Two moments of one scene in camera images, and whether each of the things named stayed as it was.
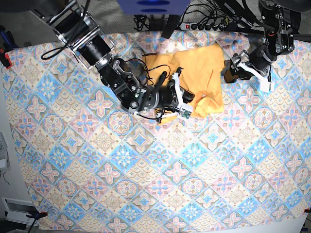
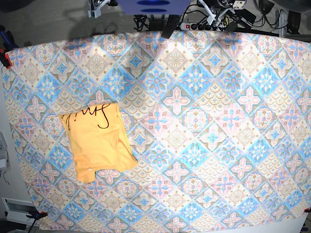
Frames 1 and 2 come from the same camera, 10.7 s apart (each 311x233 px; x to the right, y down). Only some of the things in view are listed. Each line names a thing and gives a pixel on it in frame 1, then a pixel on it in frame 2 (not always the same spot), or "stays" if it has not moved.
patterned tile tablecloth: (89, 166) stays
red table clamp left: (5, 59) stays
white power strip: (205, 26) stays
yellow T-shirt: (202, 70) → (99, 140)
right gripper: (257, 63) → (215, 19)
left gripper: (171, 96) → (96, 5)
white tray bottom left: (16, 210) stays
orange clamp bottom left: (37, 215) stays
